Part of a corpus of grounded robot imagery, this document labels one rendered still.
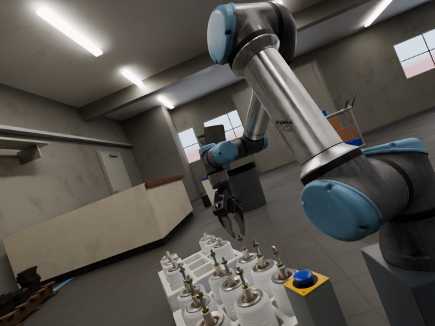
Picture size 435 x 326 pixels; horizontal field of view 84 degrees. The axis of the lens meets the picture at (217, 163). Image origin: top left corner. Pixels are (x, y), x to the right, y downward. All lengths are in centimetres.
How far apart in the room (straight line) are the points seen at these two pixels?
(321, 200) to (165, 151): 770
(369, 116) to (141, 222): 823
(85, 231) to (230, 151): 285
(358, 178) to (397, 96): 973
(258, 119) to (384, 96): 924
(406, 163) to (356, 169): 12
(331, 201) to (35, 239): 372
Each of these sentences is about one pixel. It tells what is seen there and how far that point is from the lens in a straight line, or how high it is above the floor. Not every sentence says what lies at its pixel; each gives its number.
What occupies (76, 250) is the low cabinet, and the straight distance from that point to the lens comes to 359.
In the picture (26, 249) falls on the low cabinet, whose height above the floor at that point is 52.
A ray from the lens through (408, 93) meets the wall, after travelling 1034.
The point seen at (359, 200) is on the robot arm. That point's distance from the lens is 42.
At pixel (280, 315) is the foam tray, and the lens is 77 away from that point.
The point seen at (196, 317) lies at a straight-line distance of 78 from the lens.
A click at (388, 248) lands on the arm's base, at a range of 61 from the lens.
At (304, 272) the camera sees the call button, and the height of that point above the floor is 33.
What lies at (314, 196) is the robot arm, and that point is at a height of 50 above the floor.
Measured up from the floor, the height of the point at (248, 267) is 24.
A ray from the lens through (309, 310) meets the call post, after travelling 57.
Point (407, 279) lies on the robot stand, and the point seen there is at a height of 30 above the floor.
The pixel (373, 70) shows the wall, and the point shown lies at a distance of 1003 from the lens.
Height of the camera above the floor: 59
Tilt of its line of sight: 2 degrees up
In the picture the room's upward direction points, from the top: 21 degrees counter-clockwise
